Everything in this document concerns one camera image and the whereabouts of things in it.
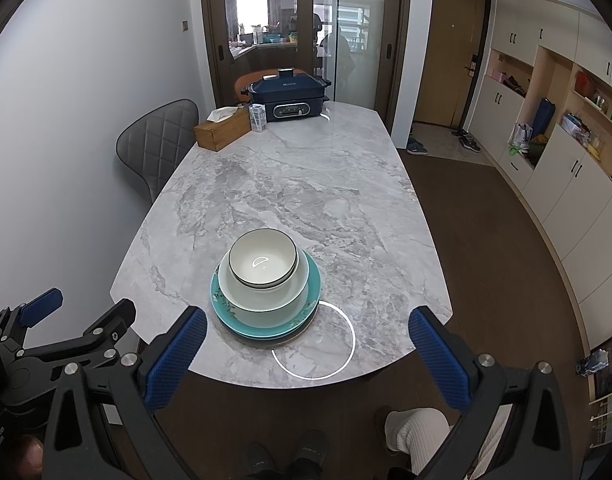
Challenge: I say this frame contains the metal wire rack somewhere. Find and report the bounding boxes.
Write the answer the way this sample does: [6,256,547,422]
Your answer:
[576,335,612,451]

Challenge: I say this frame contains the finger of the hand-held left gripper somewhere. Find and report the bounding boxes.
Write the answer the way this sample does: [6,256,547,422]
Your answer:
[0,287,64,356]
[16,298,136,368]

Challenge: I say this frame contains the large white bowl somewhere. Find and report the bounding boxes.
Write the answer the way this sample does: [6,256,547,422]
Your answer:
[218,247,311,327]

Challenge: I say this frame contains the white refrigerator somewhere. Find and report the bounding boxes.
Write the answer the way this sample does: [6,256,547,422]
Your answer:
[331,0,387,111]

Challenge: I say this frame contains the orange chair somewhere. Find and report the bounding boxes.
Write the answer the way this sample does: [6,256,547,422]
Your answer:
[233,68,307,106]

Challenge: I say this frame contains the dark rimmed patterned bowl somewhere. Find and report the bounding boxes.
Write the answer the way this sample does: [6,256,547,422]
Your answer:
[229,228,300,291]

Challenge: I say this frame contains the teal floral plate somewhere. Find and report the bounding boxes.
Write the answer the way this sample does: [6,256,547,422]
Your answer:
[210,250,323,335]
[216,310,319,342]

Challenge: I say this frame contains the dark slipper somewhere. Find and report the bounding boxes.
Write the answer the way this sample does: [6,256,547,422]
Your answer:
[243,442,281,480]
[293,430,330,478]

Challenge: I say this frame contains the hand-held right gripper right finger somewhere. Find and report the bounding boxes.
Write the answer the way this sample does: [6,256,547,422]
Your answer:
[407,305,574,480]

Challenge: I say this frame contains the grey rimmed plate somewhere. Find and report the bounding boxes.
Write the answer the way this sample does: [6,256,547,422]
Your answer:
[236,307,321,345]

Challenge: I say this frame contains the dark blue electric cooker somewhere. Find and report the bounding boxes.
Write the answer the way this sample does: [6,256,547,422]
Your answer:
[241,67,333,123]

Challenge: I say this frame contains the glass sliding door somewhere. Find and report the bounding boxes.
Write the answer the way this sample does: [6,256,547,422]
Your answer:
[200,0,411,111]

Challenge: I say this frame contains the person's left hand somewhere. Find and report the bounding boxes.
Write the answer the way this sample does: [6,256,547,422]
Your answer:
[10,435,45,480]

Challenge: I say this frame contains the white shopping bag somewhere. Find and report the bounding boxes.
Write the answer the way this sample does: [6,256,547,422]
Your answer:
[508,122,533,158]

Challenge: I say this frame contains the white wall cabinets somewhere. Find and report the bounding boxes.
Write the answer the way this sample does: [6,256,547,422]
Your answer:
[466,0,612,346]

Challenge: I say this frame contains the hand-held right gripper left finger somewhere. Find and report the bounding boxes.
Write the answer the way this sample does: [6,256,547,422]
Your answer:
[40,305,209,480]

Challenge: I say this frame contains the blue bag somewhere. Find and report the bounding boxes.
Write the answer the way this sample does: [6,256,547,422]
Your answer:
[531,99,557,138]

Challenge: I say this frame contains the grey quilted chair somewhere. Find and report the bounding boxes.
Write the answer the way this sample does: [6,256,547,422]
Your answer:
[116,98,201,206]

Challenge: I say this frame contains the wooden entry door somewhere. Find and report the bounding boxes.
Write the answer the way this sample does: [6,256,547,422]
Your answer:
[413,0,489,128]

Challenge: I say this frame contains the wooden tissue box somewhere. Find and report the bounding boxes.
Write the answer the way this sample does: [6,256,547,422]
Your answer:
[194,107,251,152]

